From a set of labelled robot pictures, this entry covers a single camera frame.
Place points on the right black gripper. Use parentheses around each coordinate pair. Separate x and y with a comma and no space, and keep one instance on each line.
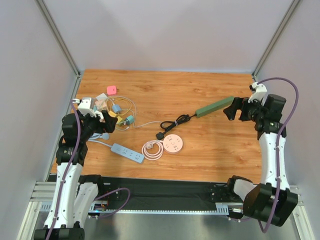
(243,109)

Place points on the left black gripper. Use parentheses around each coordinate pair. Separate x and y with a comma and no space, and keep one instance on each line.
(100,122)

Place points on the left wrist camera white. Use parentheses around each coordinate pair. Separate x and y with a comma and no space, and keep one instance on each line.
(85,106)

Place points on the green power strip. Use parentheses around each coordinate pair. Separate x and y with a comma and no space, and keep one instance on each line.
(213,107)

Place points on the pink round power strip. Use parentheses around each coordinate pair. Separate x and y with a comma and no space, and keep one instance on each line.
(171,144)

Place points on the orange charger plug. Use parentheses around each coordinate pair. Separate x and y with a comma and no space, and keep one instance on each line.
(112,114)

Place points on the light blue power strip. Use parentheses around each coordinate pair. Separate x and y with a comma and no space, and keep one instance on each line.
(117,149)

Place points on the blue charger plug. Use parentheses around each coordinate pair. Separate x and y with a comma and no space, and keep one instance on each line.
(116,108)

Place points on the beige patterned cube charger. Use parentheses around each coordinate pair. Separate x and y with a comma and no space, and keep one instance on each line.
(101,105)

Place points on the yellow charger plug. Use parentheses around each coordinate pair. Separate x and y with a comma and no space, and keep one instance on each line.
(121,121)

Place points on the black base mat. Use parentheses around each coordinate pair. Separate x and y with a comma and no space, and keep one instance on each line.
(145,192)

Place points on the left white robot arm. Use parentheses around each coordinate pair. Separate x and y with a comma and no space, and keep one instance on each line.
(74,194)

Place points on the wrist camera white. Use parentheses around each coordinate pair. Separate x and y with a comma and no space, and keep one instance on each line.
(258,92)
(85,106)

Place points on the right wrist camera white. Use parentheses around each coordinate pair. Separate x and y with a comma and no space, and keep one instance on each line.
(258,92)

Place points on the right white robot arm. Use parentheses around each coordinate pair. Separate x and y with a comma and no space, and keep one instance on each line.
(270,201)

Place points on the grey slotted cable duct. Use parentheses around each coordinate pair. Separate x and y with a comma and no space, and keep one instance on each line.
(219,208)

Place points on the teal charger plug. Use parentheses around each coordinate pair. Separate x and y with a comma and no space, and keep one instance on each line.
(129,120)

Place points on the pink charger plug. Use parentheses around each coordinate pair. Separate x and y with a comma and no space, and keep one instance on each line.
(112,90)

